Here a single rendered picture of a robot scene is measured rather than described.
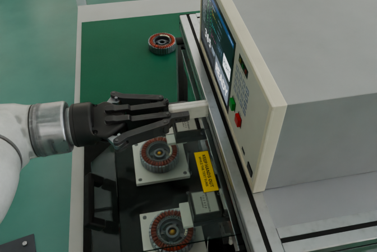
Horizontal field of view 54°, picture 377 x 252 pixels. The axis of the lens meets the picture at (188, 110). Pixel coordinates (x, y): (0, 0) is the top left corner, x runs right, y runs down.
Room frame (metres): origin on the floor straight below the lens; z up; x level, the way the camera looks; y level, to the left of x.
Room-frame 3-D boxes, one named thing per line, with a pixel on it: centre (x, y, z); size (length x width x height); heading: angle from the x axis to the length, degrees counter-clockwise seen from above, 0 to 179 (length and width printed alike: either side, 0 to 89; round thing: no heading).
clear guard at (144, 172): (0.39, 0.03, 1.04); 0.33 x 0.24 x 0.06; 101
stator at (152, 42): (1.24, 0.11, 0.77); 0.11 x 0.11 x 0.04
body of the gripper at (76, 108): (0.44, 0.15, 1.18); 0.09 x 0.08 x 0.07; 101
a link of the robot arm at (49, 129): (0.42, 0.23, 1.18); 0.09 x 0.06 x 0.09; 11
